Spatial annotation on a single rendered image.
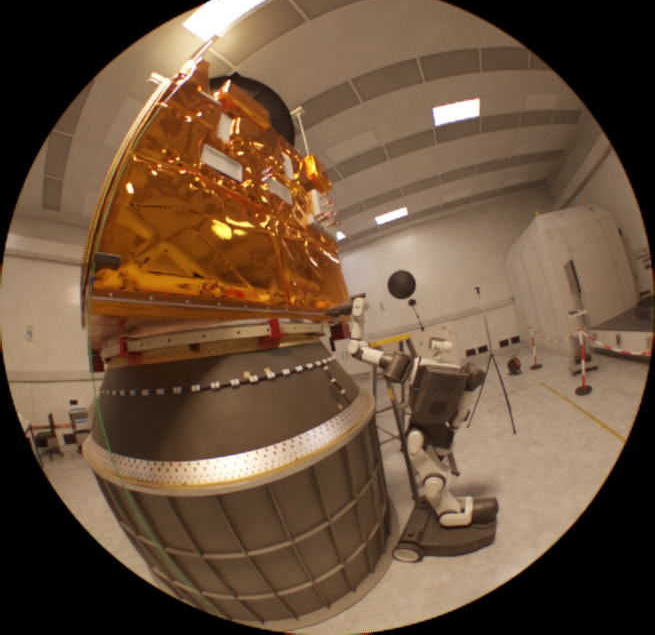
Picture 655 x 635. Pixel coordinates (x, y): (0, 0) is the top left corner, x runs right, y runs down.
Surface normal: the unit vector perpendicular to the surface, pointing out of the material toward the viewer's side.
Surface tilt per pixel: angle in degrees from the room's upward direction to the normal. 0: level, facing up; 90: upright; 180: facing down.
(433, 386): 99
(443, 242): 90
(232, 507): 90
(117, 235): 88
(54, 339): 90
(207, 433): 62
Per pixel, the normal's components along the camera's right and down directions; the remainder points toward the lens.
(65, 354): 0.87, -0.25
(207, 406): 0.27, -0.66
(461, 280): -0.46, -0.06
